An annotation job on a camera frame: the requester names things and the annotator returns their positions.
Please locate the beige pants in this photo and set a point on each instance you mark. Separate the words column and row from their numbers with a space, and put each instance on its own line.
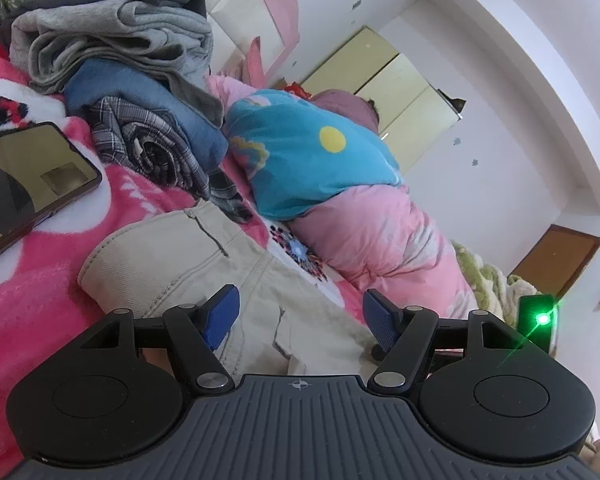
column 230, row 260

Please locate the blue pillow with yellow dot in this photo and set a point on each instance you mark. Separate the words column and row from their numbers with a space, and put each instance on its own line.
column 305, row 175

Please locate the blue jeans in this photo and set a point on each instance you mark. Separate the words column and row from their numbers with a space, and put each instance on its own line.
column 145, row 90

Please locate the smartphone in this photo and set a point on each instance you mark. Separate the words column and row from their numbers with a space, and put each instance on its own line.
column 30, row 175

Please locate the grey sweatshirt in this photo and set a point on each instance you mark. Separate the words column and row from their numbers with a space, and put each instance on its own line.
column 105, row 40

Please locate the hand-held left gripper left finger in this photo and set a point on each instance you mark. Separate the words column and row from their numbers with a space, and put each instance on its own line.
column 222, row 317

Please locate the brown wooden door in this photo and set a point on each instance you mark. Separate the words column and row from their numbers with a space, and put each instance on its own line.
column 565, row 260

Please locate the pink cushion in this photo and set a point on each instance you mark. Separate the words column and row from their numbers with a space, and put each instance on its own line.
column 255, row 65

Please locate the green cream fluffy blanket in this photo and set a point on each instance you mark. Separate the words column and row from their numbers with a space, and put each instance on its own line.
column 485, row 280

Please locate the pink grey floral quilt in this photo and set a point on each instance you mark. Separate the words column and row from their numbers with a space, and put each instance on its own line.
column 380, row 240

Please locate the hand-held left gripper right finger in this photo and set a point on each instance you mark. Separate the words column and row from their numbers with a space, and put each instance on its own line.
column 380, row 322

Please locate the pale yellow wardrobe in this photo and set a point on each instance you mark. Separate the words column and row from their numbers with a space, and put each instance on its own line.
column 410, row 90

